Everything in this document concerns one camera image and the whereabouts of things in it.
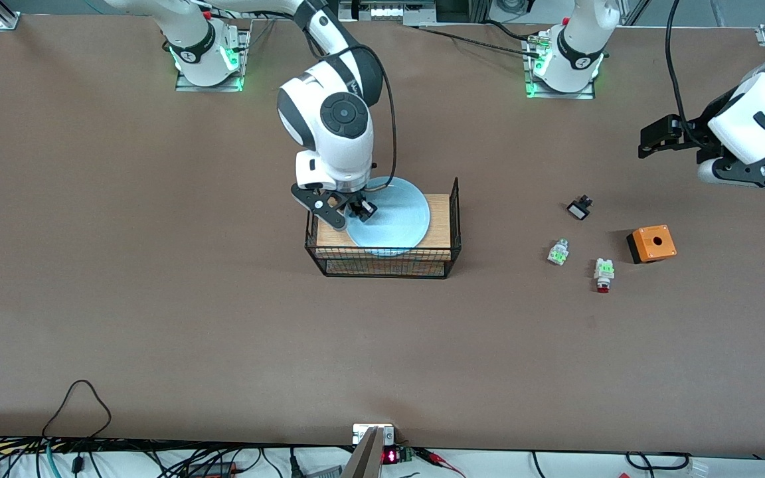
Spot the aluminium right arm base plate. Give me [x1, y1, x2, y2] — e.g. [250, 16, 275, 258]
[175, 27, 246, 92]

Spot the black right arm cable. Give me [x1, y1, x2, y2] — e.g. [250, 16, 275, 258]
[303, 27, 398, 193]

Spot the black coiled cable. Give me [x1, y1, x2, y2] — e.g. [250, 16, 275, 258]
[625, 451, 692, 472]

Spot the light blue round plate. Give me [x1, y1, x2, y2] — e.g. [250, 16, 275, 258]
[345, 176, 431, 258]

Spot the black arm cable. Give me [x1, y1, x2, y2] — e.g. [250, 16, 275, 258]
[303, 27, 398, 193]
[665, 0, 709, 147]

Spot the black wire mesh rack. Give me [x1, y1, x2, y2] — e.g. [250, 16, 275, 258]
[305, 175, 462, 279]

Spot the aluminium left arm base plate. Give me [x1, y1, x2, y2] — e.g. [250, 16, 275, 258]
[525, 35, 597, 100]

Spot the black cable across table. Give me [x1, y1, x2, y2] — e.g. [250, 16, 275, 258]
[414, 20, 546, 59]

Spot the orange button enclosure box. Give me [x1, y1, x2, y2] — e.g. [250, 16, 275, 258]
[626, 224, 677, 265]

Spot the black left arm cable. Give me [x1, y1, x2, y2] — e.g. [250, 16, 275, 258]
[665, 0, 709, 147]

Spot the black looped cable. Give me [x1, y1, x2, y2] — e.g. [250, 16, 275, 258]
[42, 379, 113, 440]

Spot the small white box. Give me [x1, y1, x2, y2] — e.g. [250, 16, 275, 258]
[353, 424, 395, 445]

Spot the red clip lead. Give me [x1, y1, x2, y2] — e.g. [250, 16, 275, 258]
[416, 448, 466, 478]

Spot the grey metal bar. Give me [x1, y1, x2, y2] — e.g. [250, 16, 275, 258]
[341, 427, 384, 478]

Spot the white lit device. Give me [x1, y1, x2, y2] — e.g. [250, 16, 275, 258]
[368, 2, 438, 22]

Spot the light wooden shelf block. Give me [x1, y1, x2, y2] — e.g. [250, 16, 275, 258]
[316, 192, 453, 276]

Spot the red push button switch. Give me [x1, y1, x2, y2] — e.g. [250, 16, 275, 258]
[594, 258, 616, 293]

